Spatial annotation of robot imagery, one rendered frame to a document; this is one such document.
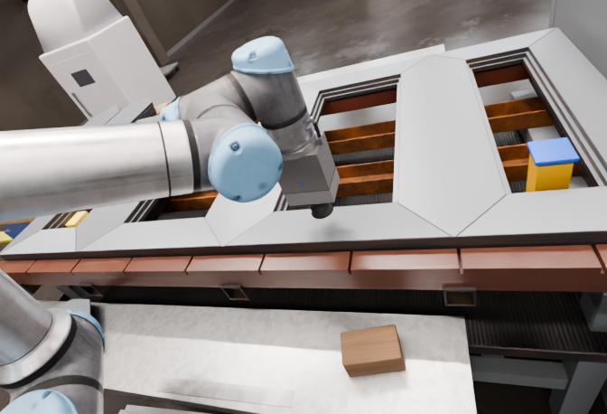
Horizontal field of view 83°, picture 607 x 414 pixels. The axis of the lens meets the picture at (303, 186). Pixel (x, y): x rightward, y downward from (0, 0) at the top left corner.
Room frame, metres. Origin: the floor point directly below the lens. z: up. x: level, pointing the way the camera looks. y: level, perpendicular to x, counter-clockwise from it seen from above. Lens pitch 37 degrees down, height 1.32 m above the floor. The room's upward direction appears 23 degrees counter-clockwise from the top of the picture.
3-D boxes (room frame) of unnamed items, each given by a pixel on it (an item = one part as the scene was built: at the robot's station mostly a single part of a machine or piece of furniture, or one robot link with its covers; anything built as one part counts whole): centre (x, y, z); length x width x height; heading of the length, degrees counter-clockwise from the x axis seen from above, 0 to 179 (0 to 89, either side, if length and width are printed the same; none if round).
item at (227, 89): (0.45, 0.08, 1.15); 0.11 x 0.11 x 0.08; 13
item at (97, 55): (4.19, 1.46, 0.75); 0.77 x 0.65 x 1.51; 157
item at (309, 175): (0.50, -0.02, 0.99); 0.10 x 0.09 x 0.16; 152
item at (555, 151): (0.40, -0.41, 0.88); 0.06 x 0.06 x 0.02; 63
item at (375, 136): (1.05, -0.05, 0.70); 1.66 x 0.08 x 0.05; 63
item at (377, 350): (0.30, 0.00, 0.71); 0.10 x 0.06 x 0.05; 75
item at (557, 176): (0.40, -0.41, 0.78); 0.05 x 0.05 x 0.19; 63
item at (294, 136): (0.48, -0.02, 1.07); 0.08 x 0.08 x 0.05
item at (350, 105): (1.17, -0.11, 0.79); 1.56 x 0.09 x 0.06; 63
